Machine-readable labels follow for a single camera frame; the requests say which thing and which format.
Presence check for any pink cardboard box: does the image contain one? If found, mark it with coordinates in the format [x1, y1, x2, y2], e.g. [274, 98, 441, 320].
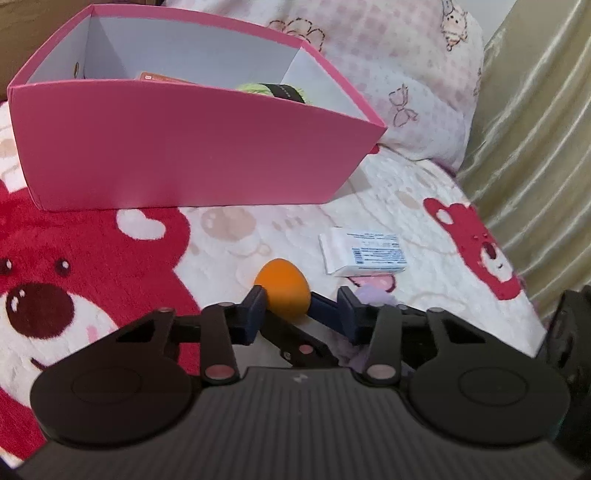
[8, 4, 387, 212]

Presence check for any brown pillow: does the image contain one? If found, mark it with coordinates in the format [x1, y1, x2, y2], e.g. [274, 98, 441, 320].
[0, 0, 93, 95]

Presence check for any green yarn ball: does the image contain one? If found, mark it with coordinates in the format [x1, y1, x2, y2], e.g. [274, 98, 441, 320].
[235, 82, 308, 104]

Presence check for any purple plush toy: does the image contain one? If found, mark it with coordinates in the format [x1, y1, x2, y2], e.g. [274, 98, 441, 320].
[335, 285, 414, 374]

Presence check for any white paper box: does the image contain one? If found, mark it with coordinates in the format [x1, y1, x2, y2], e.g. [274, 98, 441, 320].
[318, 226, 408, 278]

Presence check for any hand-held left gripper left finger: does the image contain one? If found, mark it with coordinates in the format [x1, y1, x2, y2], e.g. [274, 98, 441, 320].
[115, 286, 269, 386]

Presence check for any pink checked pillow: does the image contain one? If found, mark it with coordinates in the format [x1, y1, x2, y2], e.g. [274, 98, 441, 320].
[164, 0, 485, 171]

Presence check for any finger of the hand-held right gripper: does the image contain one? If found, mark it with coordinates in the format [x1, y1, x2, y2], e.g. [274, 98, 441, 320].
[261, 318, 338, 368]
[307, 292, 347, 330]

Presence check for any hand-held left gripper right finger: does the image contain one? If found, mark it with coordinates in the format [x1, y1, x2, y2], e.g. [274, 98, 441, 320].
[338, 286, 490, 386]

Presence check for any red bear printed blanket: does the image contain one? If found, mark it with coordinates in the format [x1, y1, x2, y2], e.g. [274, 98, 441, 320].
[0, 99, 548, 467]

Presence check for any orange egg toy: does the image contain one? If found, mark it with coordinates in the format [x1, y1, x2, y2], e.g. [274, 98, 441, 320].
[254, 258, 311, 320]

